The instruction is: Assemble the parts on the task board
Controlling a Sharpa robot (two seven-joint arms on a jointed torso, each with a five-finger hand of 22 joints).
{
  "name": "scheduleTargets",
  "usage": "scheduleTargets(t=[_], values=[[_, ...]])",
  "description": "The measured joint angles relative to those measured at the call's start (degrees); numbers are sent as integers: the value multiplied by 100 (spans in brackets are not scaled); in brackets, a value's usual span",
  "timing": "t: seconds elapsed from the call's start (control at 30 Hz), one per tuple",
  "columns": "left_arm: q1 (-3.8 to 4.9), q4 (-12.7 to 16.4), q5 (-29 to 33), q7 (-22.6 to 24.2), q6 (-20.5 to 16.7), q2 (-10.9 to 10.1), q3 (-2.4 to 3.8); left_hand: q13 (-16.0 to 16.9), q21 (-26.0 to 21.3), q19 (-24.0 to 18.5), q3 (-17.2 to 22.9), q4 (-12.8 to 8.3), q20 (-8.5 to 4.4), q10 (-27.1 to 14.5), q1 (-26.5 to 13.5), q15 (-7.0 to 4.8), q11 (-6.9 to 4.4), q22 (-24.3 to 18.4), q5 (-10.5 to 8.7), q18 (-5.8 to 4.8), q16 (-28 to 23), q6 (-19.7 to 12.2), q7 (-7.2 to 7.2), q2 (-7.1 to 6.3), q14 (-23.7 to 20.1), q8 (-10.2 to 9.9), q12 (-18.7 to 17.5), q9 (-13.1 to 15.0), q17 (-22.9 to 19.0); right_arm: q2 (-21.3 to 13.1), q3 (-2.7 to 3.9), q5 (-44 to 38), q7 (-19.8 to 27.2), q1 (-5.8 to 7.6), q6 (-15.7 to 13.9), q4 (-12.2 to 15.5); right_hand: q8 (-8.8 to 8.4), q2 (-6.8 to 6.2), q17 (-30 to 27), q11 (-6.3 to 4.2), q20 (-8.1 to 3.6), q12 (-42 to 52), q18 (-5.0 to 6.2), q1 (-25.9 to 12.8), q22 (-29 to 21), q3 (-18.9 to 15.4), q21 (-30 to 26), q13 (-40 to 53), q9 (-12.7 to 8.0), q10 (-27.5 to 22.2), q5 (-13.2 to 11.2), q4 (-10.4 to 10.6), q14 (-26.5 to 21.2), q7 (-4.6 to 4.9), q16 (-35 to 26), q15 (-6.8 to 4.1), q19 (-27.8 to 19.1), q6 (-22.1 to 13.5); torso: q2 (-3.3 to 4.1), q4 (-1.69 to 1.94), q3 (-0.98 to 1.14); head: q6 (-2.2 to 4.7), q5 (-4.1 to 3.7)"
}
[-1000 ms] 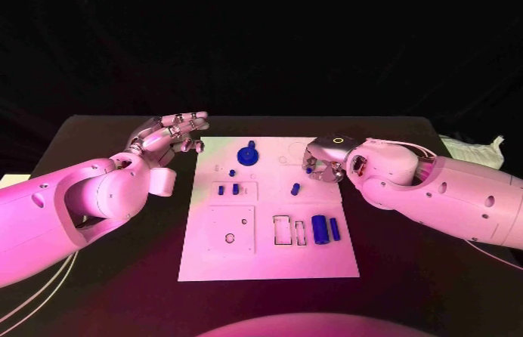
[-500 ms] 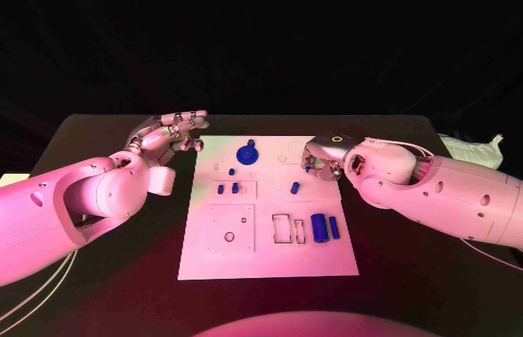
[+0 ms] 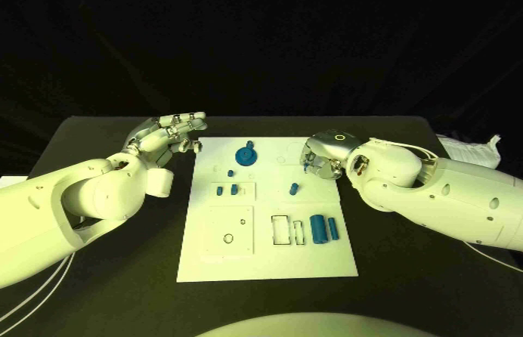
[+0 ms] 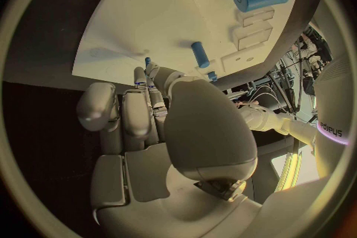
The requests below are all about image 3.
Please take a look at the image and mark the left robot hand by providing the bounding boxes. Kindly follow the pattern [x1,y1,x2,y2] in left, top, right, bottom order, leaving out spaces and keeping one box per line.
[122,111,207,171]

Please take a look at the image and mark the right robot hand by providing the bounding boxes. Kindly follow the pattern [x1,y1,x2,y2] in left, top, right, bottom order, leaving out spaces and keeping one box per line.
[298,128,364,180]

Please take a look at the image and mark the white task board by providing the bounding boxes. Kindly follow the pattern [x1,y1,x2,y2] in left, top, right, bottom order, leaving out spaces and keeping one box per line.
[175,136,360,283]

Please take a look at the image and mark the blue gear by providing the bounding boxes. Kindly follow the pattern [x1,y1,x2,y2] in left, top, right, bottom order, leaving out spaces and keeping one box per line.
[234,141,259,169]

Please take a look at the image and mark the thick blue cylinder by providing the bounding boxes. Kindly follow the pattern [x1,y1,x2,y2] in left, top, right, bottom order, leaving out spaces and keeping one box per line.
[309,214,329,245]

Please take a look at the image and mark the white crumpled bag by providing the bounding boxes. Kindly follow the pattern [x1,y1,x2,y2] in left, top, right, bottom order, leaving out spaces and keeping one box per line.
[434,133,502,170]

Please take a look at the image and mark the white flat object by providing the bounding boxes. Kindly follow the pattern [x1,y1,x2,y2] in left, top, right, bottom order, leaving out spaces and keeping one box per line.
[0,175,28,188]

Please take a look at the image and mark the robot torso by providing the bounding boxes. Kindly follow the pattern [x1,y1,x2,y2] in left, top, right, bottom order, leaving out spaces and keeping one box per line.
[194,311,440,337]

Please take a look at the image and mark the white cable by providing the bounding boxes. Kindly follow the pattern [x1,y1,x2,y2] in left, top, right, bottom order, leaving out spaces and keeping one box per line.
[0,253,76,337]
[462,240,523,274]
[368,138,440,162]
[0,253,71,315]

